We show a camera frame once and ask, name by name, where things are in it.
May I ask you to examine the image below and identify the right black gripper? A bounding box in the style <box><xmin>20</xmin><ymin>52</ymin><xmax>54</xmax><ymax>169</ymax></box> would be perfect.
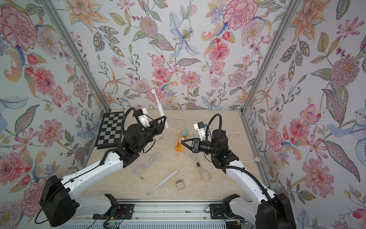
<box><xmin>183</xmin><ymin>139</ymin><xmax>221</xmax><ymax>157</ymax></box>

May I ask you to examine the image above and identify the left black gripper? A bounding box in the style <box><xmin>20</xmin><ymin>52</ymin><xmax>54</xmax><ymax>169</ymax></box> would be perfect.
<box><xmin>135</xmin><ymin>115</ymin><xmax>167</xmax><ymax>152</ymax></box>

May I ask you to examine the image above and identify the white electric toothbrush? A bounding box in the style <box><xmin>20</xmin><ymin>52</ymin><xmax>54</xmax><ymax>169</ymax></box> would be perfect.
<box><xmin>146</xmin><ymin>169</ymin><xmax>179</xmax><ymax>196</ymax></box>
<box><xmin>151</xmin><ymin>89</ymin><xmax>165</xmax><ymax>116</ymax></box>

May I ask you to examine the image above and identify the pink USB charger plug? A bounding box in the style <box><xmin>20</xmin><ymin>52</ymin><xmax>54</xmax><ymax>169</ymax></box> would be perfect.
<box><xmin>175</xmin><ymin>179</ymin><xmax>185</xmax><ymax>190</ymax></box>

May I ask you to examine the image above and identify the white USB charging cable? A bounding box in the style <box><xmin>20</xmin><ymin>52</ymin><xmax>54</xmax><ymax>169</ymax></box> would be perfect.
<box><xmin>130</xmin><ymin>137</ymin><xmax>164</xmax><ymax>180</ymax></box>

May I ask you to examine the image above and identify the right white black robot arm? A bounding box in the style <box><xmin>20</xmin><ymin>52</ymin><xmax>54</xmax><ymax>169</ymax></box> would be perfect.
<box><xmin>181</xmin><ymin>130</ymin><xmax>296</xmax><ymax>229</ymax></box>

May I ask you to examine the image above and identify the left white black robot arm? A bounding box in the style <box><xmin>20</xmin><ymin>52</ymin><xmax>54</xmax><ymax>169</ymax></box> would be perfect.
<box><xmin>40</xmin><ymin>115</ymin><xmax>166</xmax><ymax>227</ymax></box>

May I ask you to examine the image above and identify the orange power strip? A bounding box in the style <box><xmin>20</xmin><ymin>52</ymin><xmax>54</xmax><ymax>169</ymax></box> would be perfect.
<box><xmin>175</xmin><ymin>131</ymin><xmax>186</xmax><ymax>152</ymax></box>

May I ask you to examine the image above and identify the black white checkerboard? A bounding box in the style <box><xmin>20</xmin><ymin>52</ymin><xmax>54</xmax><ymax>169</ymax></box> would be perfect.
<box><xmin>94</xmin><ymin>111</ymin><xmax>124</xmax><ymax>149</ymax></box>

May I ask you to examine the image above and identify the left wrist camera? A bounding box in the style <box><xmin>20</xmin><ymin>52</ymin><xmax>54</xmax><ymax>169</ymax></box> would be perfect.
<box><xmin>135</xmin><ymin>108</ymin><xmax>150</xmax><ymax>127</ymax></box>

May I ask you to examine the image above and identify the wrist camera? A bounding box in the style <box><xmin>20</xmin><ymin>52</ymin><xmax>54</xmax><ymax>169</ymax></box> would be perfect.
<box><xmin>135</xmin><ymin>108</ymin><xmax>150</xmax><ymax>127</ymax></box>
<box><xmin>193</xmin><ymin>122</ymin><xmax>208</xmax><ymax>141</ymax></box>

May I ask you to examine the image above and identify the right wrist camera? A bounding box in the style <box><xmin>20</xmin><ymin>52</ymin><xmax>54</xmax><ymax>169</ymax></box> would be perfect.
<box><xmin>193</xmin><ymin>122</ymin><xmax>208</xmax><ymax>141</ymax></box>

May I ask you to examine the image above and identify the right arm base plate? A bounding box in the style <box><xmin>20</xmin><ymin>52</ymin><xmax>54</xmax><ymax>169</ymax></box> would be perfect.
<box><xmin>209</xmin><ymin>203</ymin><xmax>244</xmax><ymax>220</ymax></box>

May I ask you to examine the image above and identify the aluminium mounting rail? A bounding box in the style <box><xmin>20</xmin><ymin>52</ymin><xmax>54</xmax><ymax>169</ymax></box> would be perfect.
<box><xmin>119</xmin><ymin>201</ymin><xmax>223</xmax><ymax>220</ymax></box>

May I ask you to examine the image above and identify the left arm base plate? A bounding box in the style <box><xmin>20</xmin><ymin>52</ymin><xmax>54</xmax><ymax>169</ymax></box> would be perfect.
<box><xmin>92</xmin><ymin>204</ymin><xmax>134</xmax><ymax>220</ymax></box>

